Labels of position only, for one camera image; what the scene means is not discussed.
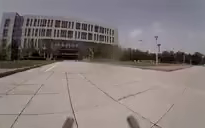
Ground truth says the tall light pole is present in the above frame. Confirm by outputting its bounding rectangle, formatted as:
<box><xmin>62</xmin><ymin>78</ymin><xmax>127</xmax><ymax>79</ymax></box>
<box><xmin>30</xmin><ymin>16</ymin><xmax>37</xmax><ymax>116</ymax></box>
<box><xmin>153</xmin><ymin>35</ymin><xmax>160</xmax><ymax>65</ymax></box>

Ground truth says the pale concrete slab pavement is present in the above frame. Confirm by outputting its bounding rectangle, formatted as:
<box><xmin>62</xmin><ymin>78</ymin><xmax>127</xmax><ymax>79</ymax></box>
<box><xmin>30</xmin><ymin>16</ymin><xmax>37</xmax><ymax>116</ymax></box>
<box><xmin>0</xmin><ymin>60</ymin><xmax>205</xmax><ymax>128</ymax></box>

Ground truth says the grey stone kerb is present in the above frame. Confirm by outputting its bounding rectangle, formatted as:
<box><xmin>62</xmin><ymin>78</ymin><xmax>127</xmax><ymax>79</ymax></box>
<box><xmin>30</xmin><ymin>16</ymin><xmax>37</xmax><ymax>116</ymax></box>
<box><xmin>0</xmin><ymin>60</ymin><xmax>59</xmax><ymax>82</ymax></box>

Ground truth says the robot's own part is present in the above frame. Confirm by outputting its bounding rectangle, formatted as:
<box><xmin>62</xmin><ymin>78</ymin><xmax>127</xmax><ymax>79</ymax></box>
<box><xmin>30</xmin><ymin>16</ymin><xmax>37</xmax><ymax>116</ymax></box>
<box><xmin>61</xmin><ymin>116</ymin><xmax>76</xmax><ymax>128</ymax></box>
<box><xmin>126</xmin><ymin>114</ymin><xmax>142</xmax><ymax>128</ymax></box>

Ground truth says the row of trees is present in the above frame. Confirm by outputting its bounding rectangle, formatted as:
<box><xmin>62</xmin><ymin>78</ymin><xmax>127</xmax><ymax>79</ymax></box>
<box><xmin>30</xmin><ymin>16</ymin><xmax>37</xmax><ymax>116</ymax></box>
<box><xmin>118</xmin><ymin>47</ymin><xmax>205</xmax><ymax>66</ymax></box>

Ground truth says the white building with window rows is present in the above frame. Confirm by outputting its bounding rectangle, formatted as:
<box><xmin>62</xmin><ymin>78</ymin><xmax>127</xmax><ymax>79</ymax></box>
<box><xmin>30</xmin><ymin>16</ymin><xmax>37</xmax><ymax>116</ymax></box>
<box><xmin>0</xmin><ymin>12</ymin><xmax>120</xmax><ymax>62</ymax></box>

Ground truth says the grass strip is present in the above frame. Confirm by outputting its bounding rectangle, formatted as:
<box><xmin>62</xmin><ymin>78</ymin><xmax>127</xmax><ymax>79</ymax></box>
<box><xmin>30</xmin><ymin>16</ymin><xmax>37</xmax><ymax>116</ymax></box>
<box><xmin>0</xmin><ymin>59</ymin><xmax>56</xmax><ymax>71</ymax></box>

